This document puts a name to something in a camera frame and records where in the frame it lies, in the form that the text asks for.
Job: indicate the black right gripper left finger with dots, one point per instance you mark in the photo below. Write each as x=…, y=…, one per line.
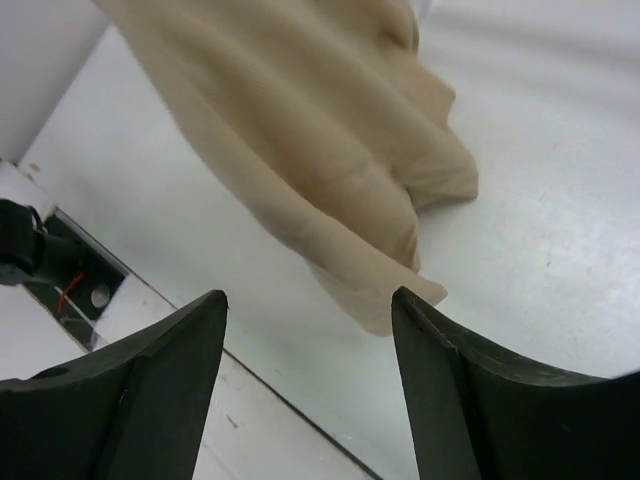
x=134, y=409

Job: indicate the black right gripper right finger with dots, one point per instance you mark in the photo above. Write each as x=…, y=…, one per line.
x=480, y=411

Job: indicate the beige t shirt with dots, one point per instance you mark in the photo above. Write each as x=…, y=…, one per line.
x=319, y=117

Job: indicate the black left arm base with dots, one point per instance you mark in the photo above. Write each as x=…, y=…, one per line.
x=68, y=276

